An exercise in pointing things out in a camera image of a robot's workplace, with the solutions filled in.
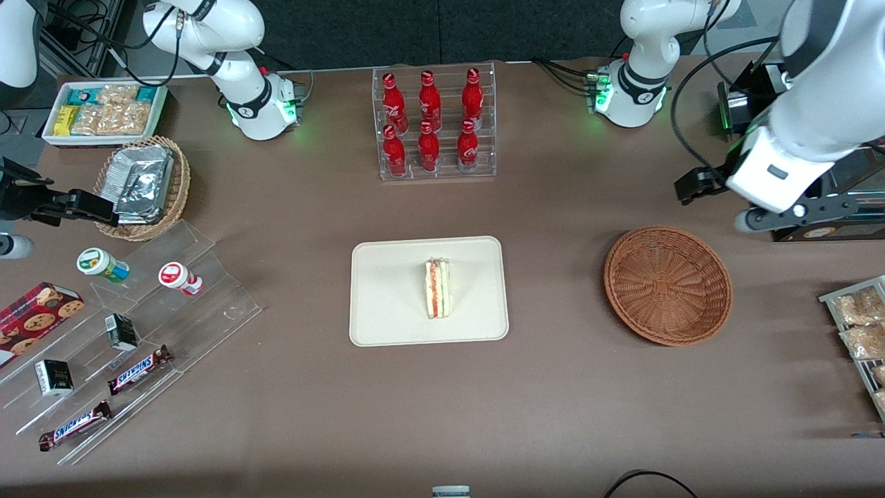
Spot triangular sandwich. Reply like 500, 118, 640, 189
425, 257, 451, 320

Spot black looped floor cable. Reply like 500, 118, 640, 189
604, 470, 699, 498

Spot green lid cup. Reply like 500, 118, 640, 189
76, 247, 131, 284

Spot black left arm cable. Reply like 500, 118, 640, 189
671, 0, 796, 174

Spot clear acrylic stepped display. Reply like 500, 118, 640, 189
0, 220, 263, 465

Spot black arm base cables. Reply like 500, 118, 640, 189
532, 59, 602, 94

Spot white rectangular snack tray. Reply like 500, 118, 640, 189
41, 81, 169, 147

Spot red lid cup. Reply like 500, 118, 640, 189
158, 261, 203, 297

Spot brown round wicker basket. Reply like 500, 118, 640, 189
604, 225, 734, 347

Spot clear acrylic bottle rack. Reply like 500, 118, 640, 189
372, 62, 497, 182

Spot clear cracker bag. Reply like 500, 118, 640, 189
98, 102, 151, 136
97, 84, 139, 106
71, 104, 104, 136

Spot red cola bottle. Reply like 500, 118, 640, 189
382, 73, 409, 134
418, 70, 443, 132
462, 67, 485, 129
382, 124, 408, 178
418, 121, 441, 173
457, 119, 480, 174

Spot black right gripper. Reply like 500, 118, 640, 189
0, 158, 118, 227

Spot red cookie box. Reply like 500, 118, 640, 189
0, 282, 86, 369

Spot grey wire rack tray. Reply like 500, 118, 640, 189
819, 275, 885, 423

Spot silver foil packet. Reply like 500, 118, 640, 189
109, 144, 175, 170
113, 163, 171, 225

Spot cream plastic tray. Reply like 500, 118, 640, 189
349, 236, 510, 347

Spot light tan wicker basket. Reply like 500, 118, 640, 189
93, 136, 192, 242

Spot black food warmer cabinet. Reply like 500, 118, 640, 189
717, 59, 885, 242

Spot small black carton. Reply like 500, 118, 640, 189
104, 313, 139, 351
35, 359, 74, 397

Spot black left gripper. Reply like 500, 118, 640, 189
676, 165, 738, 205

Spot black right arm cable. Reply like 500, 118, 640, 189
48, 0, 208, 87

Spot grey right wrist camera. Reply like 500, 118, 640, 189
0, 234, 34, 260

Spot Snickers chocolate bar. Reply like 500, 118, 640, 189
107, 345, 174, 396
38, 400, 113, 452

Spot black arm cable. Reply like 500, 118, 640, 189
48, 0, 208, 87
671, 0, 796, 174

